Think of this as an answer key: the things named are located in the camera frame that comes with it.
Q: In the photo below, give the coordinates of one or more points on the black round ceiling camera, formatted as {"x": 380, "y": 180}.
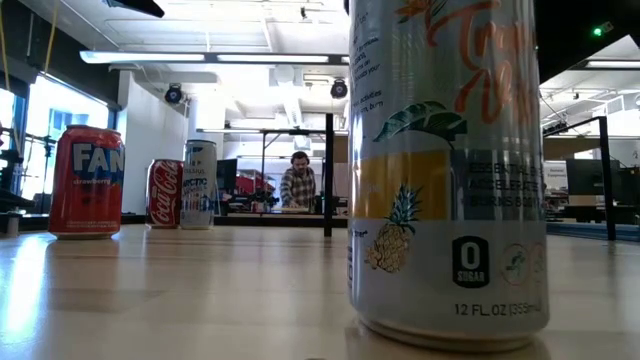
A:
{"x": 338, "y": 89}
{"x": 173, "y": 94}

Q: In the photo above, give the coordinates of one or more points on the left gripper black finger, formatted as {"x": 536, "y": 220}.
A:
{"x": 135, "y": 5}

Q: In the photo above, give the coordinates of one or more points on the red Fanta strawberry can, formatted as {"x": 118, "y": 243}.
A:
{"x": 85, "y": 200}

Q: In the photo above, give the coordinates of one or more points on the black background monitor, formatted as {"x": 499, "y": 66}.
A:
{"x": 582, "y": 177}
{"x": 227, "y": 175}

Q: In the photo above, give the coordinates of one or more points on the Celsius Arctic Vibe can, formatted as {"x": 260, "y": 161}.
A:
{"x": 200, "y": 200}

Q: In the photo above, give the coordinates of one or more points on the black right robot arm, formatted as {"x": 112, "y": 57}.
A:
{"x": 575, "y": 25}

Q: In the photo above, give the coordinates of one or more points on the black table frame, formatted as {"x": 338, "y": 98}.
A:
{"x": 250, "y": 220}

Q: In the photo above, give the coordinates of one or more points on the wooden shelf black metal frame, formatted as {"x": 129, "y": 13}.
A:
{"x": 328, "y": 175}

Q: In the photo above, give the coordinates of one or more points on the white paper sign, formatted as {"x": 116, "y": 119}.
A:
{"x": 556, "y": 175}

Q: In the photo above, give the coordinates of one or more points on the black tripod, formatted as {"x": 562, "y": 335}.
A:
{"x": 48, "y": 170}

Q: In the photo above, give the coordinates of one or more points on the Celsius Tropical Vibe can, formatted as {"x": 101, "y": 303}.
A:
{"x": 450, "y": 240}

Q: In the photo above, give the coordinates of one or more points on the blue floor mat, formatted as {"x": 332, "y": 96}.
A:
{"x": 627, "y": 232}

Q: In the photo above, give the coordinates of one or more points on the person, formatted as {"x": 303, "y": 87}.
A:
{"x": 298, "y": 187}

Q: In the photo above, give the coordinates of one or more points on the red Coca-Cola can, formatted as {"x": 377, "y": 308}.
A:
{"x": 162, "y": 195}

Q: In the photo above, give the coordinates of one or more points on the overhead light bar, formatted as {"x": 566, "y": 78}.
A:
{"x": 150, "y": 56}

